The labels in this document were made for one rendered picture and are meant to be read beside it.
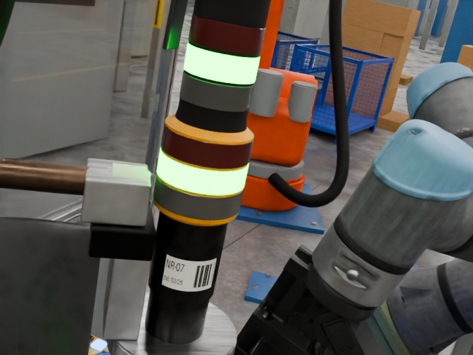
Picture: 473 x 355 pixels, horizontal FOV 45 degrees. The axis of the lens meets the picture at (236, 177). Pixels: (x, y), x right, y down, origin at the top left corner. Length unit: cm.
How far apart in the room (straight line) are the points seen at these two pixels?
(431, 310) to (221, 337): 68
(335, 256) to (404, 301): 51
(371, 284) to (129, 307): 25
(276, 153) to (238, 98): 391
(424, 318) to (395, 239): 51
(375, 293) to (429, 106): 21
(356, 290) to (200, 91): 28
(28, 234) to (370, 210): 27
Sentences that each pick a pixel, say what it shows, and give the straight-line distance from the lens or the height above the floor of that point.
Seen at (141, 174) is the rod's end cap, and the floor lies 154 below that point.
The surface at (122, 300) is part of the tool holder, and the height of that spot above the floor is 148.
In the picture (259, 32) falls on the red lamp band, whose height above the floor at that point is 162.
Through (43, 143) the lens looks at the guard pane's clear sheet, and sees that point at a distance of 137.
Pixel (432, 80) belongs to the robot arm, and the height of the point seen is 157.
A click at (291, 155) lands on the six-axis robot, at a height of 48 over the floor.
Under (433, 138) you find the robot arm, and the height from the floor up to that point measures 155.
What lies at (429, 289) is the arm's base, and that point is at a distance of 98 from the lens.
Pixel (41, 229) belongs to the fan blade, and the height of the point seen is 142.
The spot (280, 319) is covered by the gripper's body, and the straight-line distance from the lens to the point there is 55.
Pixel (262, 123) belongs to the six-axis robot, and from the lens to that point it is 410.
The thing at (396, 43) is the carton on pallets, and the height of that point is 113.
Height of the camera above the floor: 164
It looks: 19 degrees down
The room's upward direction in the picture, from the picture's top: 11 degrees clockwise
